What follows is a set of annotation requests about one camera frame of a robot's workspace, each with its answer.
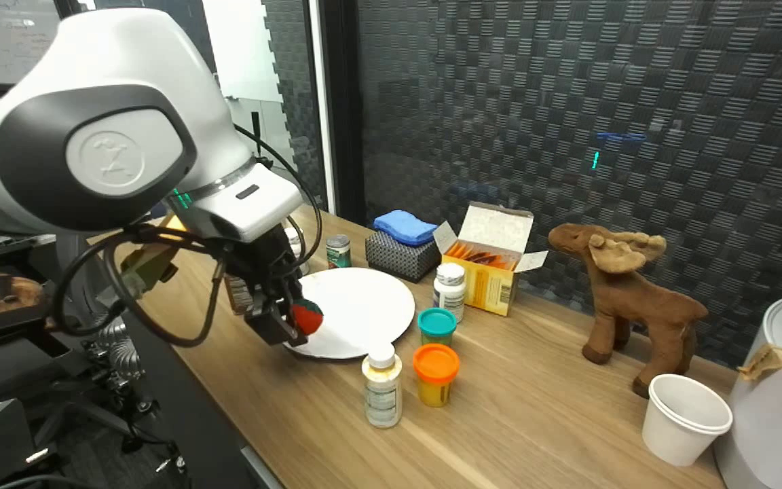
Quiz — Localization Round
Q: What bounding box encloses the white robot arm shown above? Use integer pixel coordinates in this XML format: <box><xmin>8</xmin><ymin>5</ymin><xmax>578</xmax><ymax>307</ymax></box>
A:
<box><xmin>0</xmin><ymin>9</ymin><xmax>322</xmax><ymax>346</ymax></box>

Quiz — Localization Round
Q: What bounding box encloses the teal lid play-doh tub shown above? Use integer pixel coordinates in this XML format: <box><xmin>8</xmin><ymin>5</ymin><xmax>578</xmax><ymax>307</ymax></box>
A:
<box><xmin>417</xmin><ymin>307</ymin><xmax>457</xmax><ymax>344</ymax></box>

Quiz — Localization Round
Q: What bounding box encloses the small glass jar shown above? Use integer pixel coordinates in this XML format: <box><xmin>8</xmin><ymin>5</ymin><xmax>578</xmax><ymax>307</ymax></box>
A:
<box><xmin>327</xmin><ymin>235</ymin><xmax>352</xmax><ymax>270</ymax></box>

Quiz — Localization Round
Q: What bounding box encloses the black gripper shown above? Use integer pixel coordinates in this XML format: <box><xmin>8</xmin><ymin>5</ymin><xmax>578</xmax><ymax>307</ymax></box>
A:
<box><xmin>221</xmin><ymin>227</ymin><xmax>299</xmax><ymax>346</ymax></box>

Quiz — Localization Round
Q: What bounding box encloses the office chair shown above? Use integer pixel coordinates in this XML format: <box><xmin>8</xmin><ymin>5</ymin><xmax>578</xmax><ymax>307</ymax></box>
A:
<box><xmin>0</xmin><ymin>239</ymin><xmax>185</xmax><ymax>489</ymax></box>

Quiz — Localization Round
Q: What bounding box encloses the clear vitamin bottle white cap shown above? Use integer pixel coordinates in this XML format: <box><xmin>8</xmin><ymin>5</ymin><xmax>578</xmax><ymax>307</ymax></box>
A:
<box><xmin>361</xmin><ymin>344</ymin><xmax>402</xmax><ymax>429</ymax></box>

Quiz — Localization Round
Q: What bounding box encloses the white supplement bottle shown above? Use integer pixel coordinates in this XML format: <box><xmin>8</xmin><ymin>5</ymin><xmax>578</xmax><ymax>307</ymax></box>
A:
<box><xmin>436</xmin><ymin>263</ymin><xmax>467</xmax><ymax>322</ymax></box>

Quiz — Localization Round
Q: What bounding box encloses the red plush strawberry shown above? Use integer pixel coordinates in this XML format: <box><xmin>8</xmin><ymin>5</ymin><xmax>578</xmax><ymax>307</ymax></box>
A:
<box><xmin>290</xmin><ymin>303</ymin><xmax>324</xmax><ymax>334</ymax></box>

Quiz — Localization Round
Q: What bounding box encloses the white paper plate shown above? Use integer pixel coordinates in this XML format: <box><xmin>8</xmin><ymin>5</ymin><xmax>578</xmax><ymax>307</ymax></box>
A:
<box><xmin>295</xmin><ymin>267</ymin><xmax>417</xmax><ymax>363</ymax></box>

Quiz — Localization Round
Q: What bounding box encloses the grey foam block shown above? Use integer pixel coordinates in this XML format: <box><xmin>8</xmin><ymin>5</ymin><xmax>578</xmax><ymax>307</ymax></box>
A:
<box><xmin>368</xmin><ymin>231</ymin><xmax>440</xmax><ymax>281</ymax></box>

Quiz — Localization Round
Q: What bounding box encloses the blue cloth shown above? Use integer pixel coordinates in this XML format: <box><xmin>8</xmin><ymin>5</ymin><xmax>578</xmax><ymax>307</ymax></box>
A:
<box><xmin>373</xmin><ymin>209</ymin><xmax>436</xmax><ymax>247</ymax></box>

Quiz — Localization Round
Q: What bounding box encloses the orange lid play-doh tub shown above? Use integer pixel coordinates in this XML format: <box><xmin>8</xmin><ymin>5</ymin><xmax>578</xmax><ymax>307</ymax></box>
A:
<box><xmin>413</xmin><ymin>344</ymin><xmax>463</xmax><ymax>409</ymax></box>

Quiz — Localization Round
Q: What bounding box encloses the brown plush moose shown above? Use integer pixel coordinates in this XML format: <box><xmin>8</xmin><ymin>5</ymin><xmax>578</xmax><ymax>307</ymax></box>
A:
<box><xmin>550</xmin><ymin>223</ymin><xmax>709</xmax><ymax>398</ymax></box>

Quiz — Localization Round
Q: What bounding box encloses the white paper cup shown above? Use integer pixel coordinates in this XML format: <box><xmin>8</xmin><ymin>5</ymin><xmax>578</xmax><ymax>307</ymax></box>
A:
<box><xmin>641</xmin><ymin>376</ymin><xmax>734</xmax><ymax>469</ymax></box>

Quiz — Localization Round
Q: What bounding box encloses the large white bucket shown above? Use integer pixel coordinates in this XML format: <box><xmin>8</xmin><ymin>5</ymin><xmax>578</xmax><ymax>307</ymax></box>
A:
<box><xmin>714</xmin><ymin>299</ymin><xmax>782</xmax><ymax>489</ymax></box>

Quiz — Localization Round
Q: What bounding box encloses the open yellow cardboard box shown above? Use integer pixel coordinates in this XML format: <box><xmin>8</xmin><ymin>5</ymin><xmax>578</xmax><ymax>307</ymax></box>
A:
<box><xmin>436</xmin><ymin>201</ymin><xmax>550</xmax><ymax>315</ymax></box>

